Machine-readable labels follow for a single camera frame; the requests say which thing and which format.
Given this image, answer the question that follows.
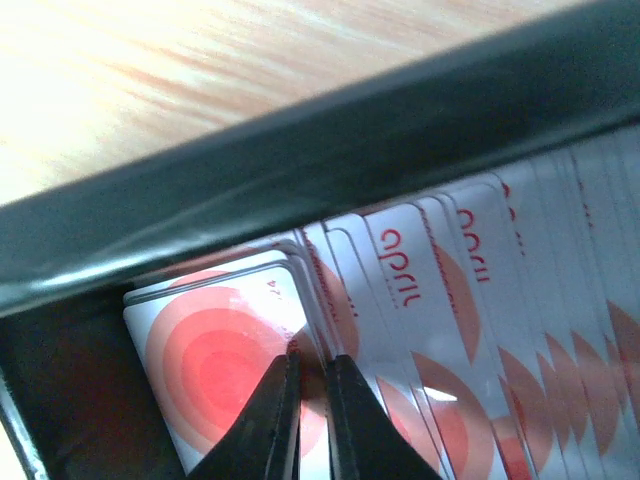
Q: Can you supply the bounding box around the red circle credit card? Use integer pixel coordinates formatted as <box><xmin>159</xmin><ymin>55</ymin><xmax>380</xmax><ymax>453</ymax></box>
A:
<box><xmin>124</xmin><ymin>250</ymin><xmax>330</xmax><ymax>479</ymax></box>

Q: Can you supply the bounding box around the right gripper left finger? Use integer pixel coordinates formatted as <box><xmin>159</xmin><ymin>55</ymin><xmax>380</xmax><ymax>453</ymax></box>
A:
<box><xmin>187</xmin><ymin>353</ymin><xmax>301</xmax><ymax>480</ymax></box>

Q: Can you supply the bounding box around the black bin with red cards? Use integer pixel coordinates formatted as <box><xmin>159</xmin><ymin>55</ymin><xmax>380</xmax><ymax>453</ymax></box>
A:
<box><xmin>1</xmin><ymin>1</ymin><xmax>639</xmax><ymax>479</ymax></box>

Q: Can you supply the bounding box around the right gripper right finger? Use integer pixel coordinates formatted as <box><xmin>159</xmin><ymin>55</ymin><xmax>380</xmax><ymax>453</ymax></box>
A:
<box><xmin>326</xmin><ymin>355</ymin><xmax>440</xmax><ymax>480</ymax></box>

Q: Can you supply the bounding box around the red white card stack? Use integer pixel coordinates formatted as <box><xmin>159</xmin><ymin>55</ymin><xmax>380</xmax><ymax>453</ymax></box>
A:
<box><xmin>124</xmin><ymin>124</ymin><xmax>640</xmax><ymax>480</ymax></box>

